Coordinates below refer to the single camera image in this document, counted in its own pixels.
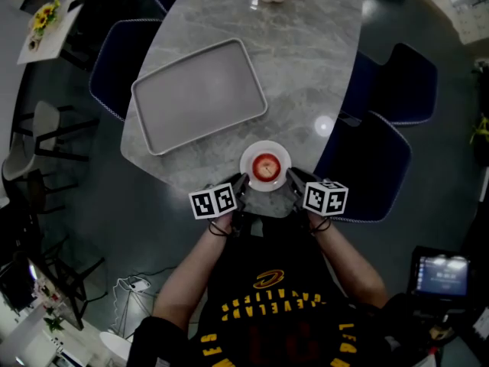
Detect black wrist band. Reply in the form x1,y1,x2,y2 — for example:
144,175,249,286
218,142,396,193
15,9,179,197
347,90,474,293
309,217,332,237
208,219,232,239

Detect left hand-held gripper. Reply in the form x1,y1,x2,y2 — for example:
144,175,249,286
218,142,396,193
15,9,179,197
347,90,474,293
188,172,249,238

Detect person's left forearm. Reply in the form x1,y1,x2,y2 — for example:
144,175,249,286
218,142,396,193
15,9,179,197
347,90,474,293
151,213,235,333

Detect person's right forearm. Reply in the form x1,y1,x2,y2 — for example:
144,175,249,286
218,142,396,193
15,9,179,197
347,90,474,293
307,211,390,310

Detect green potted plant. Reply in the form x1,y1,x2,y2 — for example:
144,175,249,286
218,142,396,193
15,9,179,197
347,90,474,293
468,113,489,145

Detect white side table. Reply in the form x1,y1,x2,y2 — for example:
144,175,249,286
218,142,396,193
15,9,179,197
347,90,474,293
16,0,101,66

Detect white round plate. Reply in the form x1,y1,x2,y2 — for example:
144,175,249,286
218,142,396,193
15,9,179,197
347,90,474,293
239,140,293,193

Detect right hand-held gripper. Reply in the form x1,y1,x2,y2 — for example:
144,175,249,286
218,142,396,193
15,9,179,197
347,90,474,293
285,167,350,225

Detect black jersey with yellow print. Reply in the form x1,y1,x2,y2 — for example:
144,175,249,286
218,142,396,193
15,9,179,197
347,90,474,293
127,211,425,367

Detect lit monitor screen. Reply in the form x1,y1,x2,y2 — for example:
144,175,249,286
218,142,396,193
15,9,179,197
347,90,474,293
407,245,473,302

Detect grey seat bar stool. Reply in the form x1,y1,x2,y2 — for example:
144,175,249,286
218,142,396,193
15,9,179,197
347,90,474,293
1,132,79,216
15,100,101,163

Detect sunflowers in small vase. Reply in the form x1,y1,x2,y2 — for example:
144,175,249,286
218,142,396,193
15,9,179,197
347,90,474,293
28,0,62,51

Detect grey rectangular tray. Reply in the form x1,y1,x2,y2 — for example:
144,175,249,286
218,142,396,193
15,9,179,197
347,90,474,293
131,37,269,157

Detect red apple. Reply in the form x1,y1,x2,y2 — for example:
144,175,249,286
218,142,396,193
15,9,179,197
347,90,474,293
251,153,282,184

